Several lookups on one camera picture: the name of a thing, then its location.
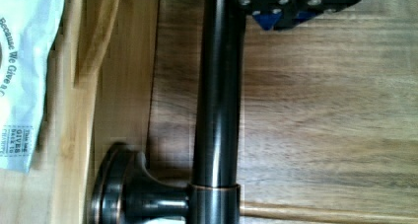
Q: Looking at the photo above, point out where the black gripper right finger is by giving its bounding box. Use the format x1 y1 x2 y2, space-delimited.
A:
274 0 366 31

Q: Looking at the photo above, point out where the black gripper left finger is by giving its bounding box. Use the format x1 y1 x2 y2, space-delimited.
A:
234 0 283 31

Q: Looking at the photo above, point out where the dark metal drawer handle bar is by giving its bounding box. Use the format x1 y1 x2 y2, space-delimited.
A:
88 0 245 224

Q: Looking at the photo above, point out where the light wooden drawer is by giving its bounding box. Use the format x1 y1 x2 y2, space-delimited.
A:
1 0 159 224

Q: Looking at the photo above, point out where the white Deep River chips bag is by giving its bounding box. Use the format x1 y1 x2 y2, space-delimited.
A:
0 0 65 173

